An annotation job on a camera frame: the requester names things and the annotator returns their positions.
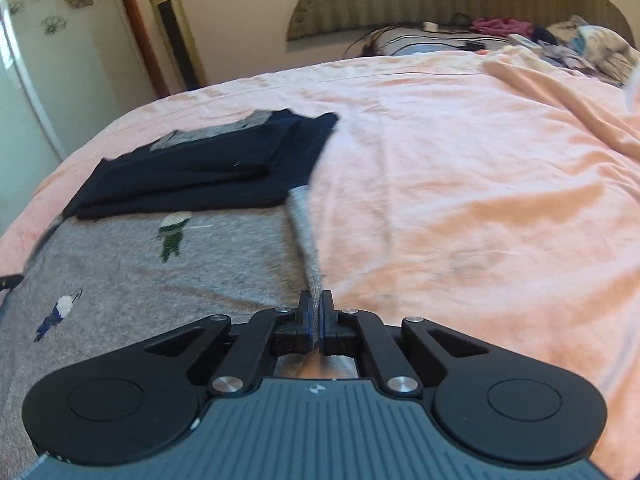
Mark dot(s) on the pile of mixed clothes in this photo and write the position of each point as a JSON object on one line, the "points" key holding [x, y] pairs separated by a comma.
{"points": [[590, 45]]}

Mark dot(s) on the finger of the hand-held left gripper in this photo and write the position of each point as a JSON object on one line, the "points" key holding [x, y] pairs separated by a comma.
{"points": [[9, 283]]}

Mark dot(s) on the magenta cloth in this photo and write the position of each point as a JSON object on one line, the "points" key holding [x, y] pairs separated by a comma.
{"points": [[500, 26]]}

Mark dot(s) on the flower print glass wardrobe door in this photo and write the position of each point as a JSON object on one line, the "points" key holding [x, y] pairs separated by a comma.
{"points": [[60, 85]]}

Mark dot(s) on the pink blanket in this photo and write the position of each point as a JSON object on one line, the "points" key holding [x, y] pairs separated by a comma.
{"points": [[565, 95]]}

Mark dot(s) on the white charger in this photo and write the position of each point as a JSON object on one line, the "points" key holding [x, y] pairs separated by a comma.
{"points": [[431, 26]]}

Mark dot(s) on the grey sweater with navy sleeves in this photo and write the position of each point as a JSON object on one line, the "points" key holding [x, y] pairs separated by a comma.
{"points": [[200, 260]]}

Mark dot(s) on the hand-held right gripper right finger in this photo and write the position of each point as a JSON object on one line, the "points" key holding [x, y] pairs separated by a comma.
{"points": [[326, 322]]}

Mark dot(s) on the striped pillow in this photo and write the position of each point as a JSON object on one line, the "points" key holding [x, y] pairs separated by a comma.
{"points": [[430, 40]]}

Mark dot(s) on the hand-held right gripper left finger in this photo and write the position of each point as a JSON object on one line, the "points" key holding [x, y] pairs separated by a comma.
{"points": [[307, 320]]}

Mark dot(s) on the wooden door frame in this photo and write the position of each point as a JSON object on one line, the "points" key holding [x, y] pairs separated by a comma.
{"points": [[137, 25]]}

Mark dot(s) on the pink bed sheet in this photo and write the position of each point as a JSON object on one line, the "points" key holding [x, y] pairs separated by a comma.
{"points": [[450, 185]]}

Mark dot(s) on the gold tower fan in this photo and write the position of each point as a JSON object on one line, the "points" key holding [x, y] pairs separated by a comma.
{"points": [[175, 30]]}

